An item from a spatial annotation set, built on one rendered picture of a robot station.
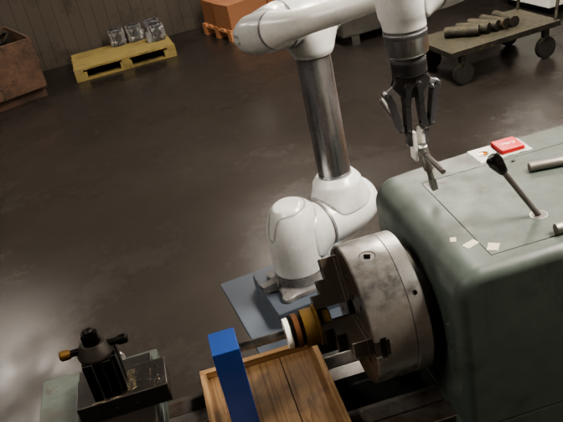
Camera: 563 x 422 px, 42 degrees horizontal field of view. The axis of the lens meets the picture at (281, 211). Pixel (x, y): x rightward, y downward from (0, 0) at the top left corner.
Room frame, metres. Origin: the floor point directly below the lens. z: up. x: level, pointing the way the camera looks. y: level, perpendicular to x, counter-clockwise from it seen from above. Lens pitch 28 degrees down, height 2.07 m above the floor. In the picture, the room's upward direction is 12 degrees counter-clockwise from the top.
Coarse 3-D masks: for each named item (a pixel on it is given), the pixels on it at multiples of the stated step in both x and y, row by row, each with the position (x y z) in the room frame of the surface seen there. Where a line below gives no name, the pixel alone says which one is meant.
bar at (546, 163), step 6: (528, 162) 1.44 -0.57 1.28; (534, 162) 1.43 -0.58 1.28; (540, 162) 1.43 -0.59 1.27; (546, 162) 1.43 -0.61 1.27; (552, 162) 1.42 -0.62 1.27; (558, 162) 1.42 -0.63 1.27; (528, 168) 1.44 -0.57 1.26; (534, 168) 1.43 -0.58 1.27; (540, 168) 1.43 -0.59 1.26; (546, 168) 1.43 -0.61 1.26
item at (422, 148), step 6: (420, 144) 1.41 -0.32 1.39; (426, 144) 1.40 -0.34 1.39; (420, 150) 1.40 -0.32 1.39; (426, 150) 1.40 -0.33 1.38; (420, 156) 1.40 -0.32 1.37; (426, 162) 1.40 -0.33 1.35; (426, 168) 1.40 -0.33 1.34; (432, 168) 1.40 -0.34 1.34; (432, 174) 1.40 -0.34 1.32; (432, 180) 1.40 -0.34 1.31; (432, 186) 1.40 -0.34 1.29
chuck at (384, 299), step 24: (360, 240) 1.34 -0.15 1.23; (360, 264) 1.25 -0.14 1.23; (384, 264) 1.24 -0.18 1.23; (360, 288) 1.20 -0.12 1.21; (384, 288) 1.19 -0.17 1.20; (360, 312) 1.21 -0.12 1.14; (384, 312) 1.16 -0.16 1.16; (408, 312) 1.16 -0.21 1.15; (384, 336) 1.14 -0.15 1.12; (408, 336) 1.14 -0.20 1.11; (360, 360) 1.29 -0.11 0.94; (384, 360) 1.14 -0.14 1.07; (408, 360) 1.15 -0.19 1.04
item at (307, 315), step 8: (312, 304) 1.30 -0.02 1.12; (304, 312) 1.27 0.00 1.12; (312, 312) 1.27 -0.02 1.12; (320, 312) 1.28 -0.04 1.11; (328, 312) 1.27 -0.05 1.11; (288, 320) 1.27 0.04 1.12; (296, 320) 1.26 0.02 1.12; (304, 320) 1.26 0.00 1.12; (312, 320) 1.25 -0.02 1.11; (320, 320) 1.26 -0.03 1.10; (328, 320) 1.26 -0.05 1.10; (296, 328) 1.25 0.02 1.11; (304, 328) 1.25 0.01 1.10; (312, 328) 1.24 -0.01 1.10; (320, 328) 1.24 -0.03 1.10; (296, 336) 1.24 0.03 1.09; (304, 336) 1.24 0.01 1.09; (312, 336) 1.24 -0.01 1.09; (320, 336) 1.24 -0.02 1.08; (296, 344) 1.24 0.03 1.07; (304, 344) 1.25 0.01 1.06; (312, 344) 1.24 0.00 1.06
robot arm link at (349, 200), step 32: (288, 0) 1.94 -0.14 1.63; (320, 0) 1.95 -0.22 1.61; (320, 32) 1.92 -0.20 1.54; (320, 64) 1.94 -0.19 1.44; (320, 96) 1.94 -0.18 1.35; (320, 128) 1.94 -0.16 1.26; (320, 160) 1.95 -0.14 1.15; (320, 192) 1.93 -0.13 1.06; (352, 192) 1.91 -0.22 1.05; (352, 224) 1.89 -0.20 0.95
